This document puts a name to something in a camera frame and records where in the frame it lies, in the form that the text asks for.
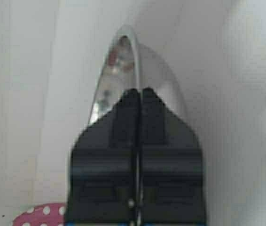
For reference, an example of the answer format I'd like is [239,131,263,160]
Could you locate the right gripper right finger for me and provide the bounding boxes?
[141,88,206,225]

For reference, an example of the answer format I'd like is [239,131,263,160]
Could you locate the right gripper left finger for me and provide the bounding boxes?
[64,89,140,226]

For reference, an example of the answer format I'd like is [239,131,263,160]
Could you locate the large stainless steel pan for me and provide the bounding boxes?
[88,25,188,125]

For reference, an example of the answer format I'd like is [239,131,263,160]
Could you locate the red polka dot object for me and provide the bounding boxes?
[12,202,66,226]

